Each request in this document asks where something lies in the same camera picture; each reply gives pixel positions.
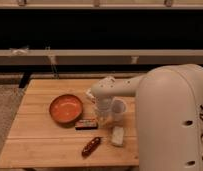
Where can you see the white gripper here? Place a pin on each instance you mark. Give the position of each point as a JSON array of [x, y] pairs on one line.
[[104, 117]]

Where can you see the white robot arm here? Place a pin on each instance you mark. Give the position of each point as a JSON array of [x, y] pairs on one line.
[[168, 103]]

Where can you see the clear plastic cup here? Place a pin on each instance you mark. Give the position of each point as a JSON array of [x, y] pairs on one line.
[[118, 108]]

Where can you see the small white bottle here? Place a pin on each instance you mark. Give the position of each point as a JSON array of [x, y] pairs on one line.
[[89, 95]]

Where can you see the brown sausage toy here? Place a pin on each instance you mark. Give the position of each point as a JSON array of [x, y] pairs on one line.
[[91, 146]]

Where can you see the white sponge block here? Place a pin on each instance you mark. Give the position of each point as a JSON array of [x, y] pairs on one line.
[[117, 138]]

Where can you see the orange bowl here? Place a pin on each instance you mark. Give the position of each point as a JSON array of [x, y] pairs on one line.
[[66, 108]]

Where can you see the black table leg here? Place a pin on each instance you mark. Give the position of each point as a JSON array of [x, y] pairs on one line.
[[25, 79]]

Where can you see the grey metal rail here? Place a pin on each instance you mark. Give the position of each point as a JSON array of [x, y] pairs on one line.
[[29, 57]]

